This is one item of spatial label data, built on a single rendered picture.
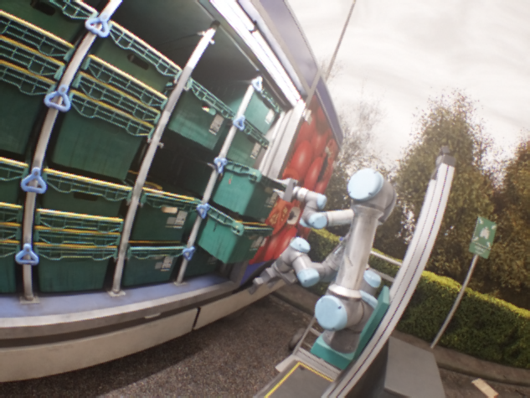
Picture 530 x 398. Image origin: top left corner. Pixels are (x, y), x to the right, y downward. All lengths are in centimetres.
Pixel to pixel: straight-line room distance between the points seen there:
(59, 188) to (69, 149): 14
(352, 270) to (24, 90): 117
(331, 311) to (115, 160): 94
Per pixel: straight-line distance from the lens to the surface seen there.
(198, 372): 181
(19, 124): 87
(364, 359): 108
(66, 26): 91
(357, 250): 71
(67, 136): 89
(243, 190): 122
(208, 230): 134
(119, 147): 95
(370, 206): 71
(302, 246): 89
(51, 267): 106
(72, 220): 95
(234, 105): 149
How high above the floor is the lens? 136
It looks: 2 degrees down
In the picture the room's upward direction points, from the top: 21 degrees clockwise
